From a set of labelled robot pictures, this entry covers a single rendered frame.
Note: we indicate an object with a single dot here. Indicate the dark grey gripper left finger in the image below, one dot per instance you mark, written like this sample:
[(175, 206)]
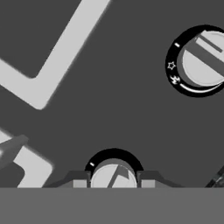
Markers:
[(78, 178)]

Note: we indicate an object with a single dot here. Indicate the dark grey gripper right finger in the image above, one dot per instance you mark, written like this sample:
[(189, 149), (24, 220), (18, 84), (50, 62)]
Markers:
[(148, 178)]

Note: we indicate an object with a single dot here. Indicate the black burner grate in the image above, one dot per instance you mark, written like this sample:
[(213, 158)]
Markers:
[(217, 179)]

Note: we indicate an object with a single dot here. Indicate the dark grey stove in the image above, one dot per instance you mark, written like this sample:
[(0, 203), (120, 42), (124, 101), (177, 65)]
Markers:
[(116, 116)]

